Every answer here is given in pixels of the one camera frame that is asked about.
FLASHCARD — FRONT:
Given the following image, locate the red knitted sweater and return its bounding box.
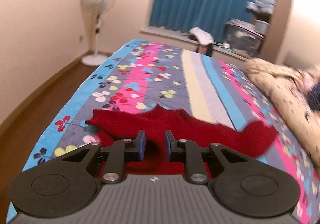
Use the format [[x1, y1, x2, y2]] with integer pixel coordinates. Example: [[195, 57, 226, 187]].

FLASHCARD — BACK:
[[86, 105, 278, 175]]

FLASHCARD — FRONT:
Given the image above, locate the colourful floral bed cover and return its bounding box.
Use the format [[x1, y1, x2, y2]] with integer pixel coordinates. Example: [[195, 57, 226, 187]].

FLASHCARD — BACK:
[[6, 39, 319, 223]]

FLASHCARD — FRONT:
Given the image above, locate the beige star-pattern duvet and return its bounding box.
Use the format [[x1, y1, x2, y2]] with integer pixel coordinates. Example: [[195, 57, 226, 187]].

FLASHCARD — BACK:
[[242, 58, 319, 167]]

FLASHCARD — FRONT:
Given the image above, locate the white cloth on sill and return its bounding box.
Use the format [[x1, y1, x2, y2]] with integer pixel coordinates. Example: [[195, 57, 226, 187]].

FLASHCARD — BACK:
[[189, 27, 214, 46]]

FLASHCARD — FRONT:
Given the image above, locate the clear plastic storage box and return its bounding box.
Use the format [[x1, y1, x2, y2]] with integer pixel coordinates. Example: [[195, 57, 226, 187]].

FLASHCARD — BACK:
[[225, 19, 264, 58]]

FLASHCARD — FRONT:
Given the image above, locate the navy dotted pillow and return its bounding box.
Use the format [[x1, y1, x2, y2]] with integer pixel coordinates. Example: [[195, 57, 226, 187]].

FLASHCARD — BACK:
[[307, 84, 320, 112]]

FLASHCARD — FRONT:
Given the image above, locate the white standing fan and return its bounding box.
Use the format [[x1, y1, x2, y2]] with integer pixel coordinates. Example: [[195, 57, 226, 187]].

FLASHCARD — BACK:
[[80, 0, 116, 66]]

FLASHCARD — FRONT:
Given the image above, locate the wooden shelf with clutter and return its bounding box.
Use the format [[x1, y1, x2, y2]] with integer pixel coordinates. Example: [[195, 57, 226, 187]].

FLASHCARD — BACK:
[[246, 0, 277, 36]]

